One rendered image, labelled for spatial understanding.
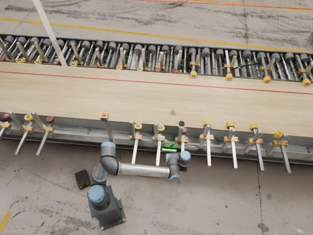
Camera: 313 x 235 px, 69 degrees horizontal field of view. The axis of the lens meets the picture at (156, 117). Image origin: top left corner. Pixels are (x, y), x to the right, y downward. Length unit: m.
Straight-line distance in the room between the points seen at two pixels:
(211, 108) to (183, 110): 0.33
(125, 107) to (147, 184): 1.12
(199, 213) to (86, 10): 5.02
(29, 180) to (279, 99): 3.38
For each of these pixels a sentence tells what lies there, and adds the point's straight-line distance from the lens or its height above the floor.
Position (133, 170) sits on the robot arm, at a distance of 1.82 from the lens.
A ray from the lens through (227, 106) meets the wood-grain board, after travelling 2.78.
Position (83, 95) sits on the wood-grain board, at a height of 0.90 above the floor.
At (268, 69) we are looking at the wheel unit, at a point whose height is 0.97.
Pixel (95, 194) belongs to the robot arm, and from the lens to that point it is 2.29.
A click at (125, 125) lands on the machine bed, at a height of 0.73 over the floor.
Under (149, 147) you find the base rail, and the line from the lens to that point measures 2.60.
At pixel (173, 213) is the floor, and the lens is 3.08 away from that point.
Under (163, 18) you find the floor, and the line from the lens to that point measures 5.69.
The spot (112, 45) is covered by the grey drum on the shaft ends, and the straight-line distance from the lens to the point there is 3.56.
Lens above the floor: 3.01
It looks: 56 degrees down
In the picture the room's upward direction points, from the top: straight up
